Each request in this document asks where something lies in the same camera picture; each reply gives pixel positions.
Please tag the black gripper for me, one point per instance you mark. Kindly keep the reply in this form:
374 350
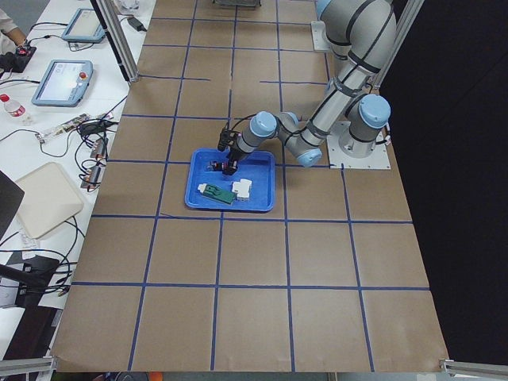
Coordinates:
235 154

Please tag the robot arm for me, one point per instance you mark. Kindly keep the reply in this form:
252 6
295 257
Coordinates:
361 35

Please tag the white circuit breaker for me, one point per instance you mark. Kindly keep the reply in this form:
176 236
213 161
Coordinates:
242 189

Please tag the blue plastic tray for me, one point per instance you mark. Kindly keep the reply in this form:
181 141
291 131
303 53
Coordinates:
259 168

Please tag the green white relay module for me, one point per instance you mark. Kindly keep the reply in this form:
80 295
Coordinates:
216 193

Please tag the black power adapter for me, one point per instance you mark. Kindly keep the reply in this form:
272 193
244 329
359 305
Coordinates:
136 24

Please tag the near teach pendant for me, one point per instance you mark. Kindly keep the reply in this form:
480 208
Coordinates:
64 83

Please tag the teach pendant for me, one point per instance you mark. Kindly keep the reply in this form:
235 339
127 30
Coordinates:
64 83
84 27

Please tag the beige plastic tray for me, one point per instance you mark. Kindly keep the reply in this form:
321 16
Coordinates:
50 199

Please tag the far teach pendant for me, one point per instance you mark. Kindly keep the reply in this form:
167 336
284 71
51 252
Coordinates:
84 27

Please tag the black laptop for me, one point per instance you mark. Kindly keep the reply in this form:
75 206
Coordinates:
11 196

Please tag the plastic water bottle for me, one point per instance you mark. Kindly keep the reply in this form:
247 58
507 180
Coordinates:
12 107

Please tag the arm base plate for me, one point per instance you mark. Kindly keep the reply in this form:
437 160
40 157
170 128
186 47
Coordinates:
319 38
347 153

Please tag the aluminium frame post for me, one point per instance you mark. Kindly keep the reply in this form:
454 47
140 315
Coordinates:
111 25

